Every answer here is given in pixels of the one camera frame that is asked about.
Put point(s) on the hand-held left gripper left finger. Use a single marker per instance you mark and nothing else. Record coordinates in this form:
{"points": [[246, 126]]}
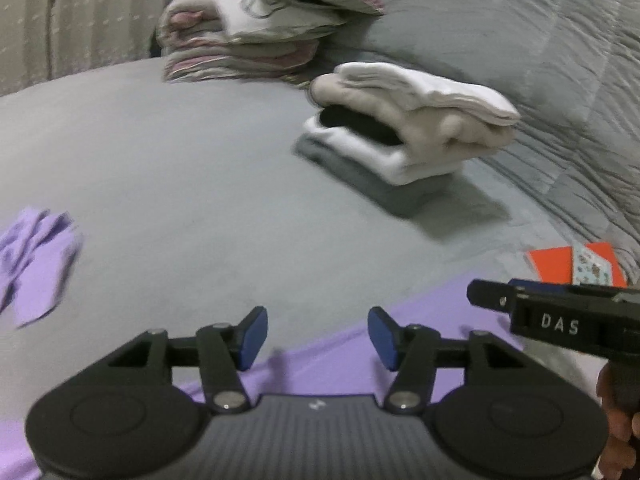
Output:
{"points": [[252, 340]]}

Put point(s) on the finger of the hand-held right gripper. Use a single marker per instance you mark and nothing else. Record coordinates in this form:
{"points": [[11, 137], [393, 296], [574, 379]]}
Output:
{"points": [[490, 296], [545, 285]]}

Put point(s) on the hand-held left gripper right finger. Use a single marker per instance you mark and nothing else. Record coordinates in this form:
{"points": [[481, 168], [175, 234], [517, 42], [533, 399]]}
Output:
{"points": [[382, 340]]}

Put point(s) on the purple shirt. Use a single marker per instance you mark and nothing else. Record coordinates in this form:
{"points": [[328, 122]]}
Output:
{"points": [[325, 365]]}

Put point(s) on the person's right hand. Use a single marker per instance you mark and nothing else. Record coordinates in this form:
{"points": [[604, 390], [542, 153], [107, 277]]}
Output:
{"points": [[622, 440]]}

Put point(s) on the orange booklet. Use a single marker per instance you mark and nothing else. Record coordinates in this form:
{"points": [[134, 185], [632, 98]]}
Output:
{"points": [[550, 265]]}

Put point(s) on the pale blue sticker sheet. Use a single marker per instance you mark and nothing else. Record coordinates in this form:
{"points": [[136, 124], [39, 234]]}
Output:
{"points": [[592, 265]]}

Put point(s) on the beige folded garment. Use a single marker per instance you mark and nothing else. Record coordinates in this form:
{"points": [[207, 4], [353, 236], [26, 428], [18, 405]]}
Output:
{"points": [[440, 130]]}

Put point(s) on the grey bed blanket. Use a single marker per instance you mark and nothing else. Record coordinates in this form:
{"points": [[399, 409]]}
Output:
{"points": [[175, 160]]}

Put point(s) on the black folded garment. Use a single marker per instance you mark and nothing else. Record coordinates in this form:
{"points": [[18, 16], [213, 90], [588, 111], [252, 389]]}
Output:
{"points": [[360, 125]]}

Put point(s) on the grey quilted bedspread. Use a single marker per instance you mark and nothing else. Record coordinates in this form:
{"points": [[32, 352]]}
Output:
{"points": [[525, 35]]}

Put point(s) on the folded pink grey quilt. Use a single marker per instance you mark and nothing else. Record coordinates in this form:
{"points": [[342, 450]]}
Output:
{"points": [[225, 55]]}

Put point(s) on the grey star-patterned curtain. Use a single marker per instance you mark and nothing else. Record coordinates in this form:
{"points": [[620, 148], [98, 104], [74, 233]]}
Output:
{"points": [[75, 25]]}

